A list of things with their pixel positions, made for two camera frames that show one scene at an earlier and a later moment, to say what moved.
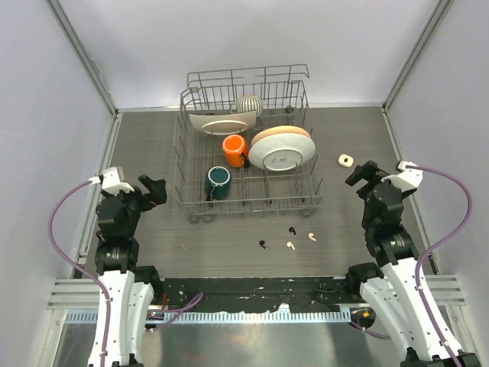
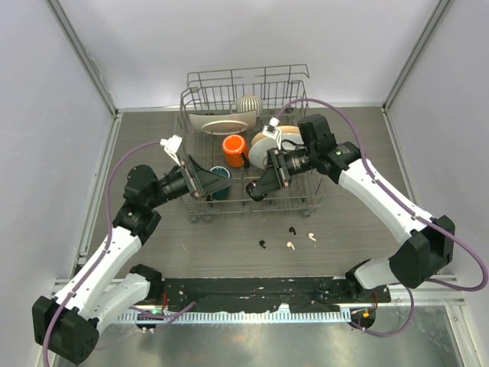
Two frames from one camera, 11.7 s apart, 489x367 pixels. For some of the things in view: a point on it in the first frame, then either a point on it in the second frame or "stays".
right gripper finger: [372, 169] -> [271, 177]
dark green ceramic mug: [217, 183] stays
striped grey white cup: [247, 102] stays
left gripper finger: [153, 186] -> [206, 181]
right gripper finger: [360, 173] -> [269, 181]
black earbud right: [291, 229] stays
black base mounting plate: [258, 294] stays
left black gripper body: [134, 202] -> [175, 184]
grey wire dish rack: [245, 144] stays
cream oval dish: [225, 124] stays
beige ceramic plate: [283, 129] stays
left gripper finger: [157, 196] -> [208, 196]
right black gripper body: [364, 191] -> [292, 163]
